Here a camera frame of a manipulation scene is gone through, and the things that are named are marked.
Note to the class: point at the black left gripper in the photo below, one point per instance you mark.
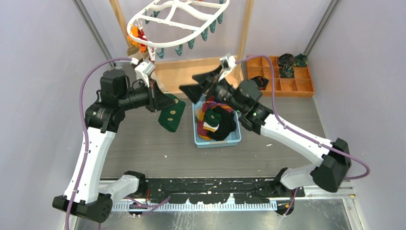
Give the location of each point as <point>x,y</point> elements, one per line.
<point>157,99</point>

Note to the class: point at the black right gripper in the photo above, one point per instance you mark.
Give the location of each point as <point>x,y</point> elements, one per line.
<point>195,92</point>

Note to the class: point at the green dotted sock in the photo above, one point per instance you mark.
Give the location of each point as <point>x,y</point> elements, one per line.
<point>211,121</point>
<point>170,117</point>

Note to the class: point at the purple striped sock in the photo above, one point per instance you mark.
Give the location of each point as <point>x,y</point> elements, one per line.
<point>200,112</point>
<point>202,133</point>

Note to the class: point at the green dotted sock front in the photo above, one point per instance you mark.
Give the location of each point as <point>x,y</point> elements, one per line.
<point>211,121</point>

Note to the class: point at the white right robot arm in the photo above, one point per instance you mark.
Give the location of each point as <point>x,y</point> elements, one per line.
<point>329,160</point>

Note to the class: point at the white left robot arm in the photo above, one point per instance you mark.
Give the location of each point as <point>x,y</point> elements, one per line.
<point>83,197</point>

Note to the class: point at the wooden hanger stand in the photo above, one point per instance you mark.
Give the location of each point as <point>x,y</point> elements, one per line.
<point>174,73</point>

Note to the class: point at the white round clip hanger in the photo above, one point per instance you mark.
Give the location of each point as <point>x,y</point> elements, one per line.
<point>163,11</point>

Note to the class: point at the beige brown-cuffed sock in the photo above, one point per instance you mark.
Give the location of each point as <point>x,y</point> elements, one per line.
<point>135,52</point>

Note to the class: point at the rolled dark sock left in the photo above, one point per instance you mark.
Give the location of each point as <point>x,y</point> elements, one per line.
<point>261,82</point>

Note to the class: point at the rolled dark sock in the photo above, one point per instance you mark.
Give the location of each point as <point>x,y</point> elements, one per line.
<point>300,60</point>
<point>286,59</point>
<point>261,82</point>
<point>286,72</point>

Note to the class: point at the red snowflake sock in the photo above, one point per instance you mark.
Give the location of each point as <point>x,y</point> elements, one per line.
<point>141,35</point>

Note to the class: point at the light blue plastic basket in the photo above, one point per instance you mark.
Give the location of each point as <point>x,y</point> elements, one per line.
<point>233,139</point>

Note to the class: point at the rolled dark sock middle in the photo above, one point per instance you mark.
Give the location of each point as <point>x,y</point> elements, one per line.
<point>286,72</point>

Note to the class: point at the rolled dark sock top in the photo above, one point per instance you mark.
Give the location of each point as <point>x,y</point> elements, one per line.
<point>286,59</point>

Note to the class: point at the orange wooden compartment tray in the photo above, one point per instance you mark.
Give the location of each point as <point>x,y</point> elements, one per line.
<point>300,86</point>

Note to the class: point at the rolled dark sock right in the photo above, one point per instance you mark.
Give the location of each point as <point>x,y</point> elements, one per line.
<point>300,60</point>

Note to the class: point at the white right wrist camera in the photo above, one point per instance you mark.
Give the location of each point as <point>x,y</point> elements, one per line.
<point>228,63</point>

